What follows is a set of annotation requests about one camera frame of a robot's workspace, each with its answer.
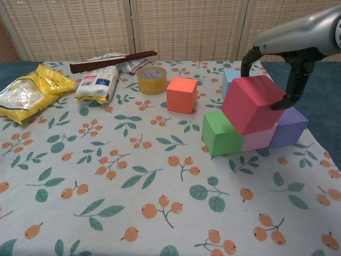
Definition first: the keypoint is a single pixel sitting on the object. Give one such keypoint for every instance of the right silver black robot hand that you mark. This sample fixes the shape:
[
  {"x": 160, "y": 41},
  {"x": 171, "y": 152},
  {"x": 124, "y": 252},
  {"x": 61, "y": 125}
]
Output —
[{"x": 301, "y": 34}]

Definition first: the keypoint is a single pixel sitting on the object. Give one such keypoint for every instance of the red foam cube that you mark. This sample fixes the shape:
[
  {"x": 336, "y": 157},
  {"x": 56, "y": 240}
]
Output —
[{"x": 250, "y": 104}]

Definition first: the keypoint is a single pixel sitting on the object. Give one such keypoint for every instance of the light blue foam cube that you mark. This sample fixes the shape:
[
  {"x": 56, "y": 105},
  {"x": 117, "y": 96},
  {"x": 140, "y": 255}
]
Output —
[{"x": 228, "y": 82}]

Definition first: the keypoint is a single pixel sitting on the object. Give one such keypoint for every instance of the purple foam cube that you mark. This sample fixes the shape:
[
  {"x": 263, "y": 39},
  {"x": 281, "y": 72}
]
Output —
[{"x": 289, "y": 130}]

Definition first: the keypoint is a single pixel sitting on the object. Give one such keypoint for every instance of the pink foam cube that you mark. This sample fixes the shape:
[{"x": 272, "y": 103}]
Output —
[{"x": 258, "y": 140}]

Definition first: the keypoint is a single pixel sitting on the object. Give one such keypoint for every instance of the green foam cube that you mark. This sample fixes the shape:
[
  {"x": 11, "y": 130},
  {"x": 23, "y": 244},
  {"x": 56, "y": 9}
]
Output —
[{"x": 221, "y": 138}]

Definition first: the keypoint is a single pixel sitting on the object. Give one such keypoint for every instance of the orange foam cube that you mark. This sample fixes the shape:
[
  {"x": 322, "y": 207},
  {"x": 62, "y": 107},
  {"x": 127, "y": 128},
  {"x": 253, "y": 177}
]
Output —
[{"x": 181, "y": 96}]

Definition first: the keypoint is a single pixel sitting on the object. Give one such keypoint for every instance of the woven bamboo folding screen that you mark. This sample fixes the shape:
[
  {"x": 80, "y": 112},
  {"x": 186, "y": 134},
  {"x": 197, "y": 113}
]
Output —
[{"x": 160, "y": 26}]

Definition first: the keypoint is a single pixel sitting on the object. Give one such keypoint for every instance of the clear packing tape roll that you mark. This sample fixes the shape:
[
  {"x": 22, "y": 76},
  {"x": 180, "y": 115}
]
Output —
[{"x": 152, "y": 86}]

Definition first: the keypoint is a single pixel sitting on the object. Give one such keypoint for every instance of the small crumpled silver packet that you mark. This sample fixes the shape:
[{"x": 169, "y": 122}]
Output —
[{"x": 130, "y": 66}]

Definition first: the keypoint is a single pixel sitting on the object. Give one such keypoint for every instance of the white packet with green picture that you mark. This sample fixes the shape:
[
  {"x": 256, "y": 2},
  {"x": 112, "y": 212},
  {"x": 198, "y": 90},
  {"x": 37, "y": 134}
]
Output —
[{"x": 106, "y": 56}]

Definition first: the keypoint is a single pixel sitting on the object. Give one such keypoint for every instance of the dark brown wooden stick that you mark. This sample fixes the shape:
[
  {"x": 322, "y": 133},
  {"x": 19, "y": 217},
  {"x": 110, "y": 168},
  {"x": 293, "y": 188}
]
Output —
[{"x": 106, "y": 63}]

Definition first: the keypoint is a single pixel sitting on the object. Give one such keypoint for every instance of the white cotton pad pack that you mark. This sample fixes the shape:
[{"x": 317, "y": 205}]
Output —
[{"x": 98, "y": 82}]

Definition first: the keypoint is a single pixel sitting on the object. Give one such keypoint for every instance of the floral fruit print tablecloth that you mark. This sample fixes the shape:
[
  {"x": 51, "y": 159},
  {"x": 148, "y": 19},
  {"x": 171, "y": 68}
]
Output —
[{"x": 133, "y": 186}]

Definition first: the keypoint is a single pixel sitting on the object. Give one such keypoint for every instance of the yellow marshmallow bag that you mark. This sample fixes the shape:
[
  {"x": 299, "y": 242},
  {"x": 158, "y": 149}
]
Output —
[{"x": 50, "y": 82}]

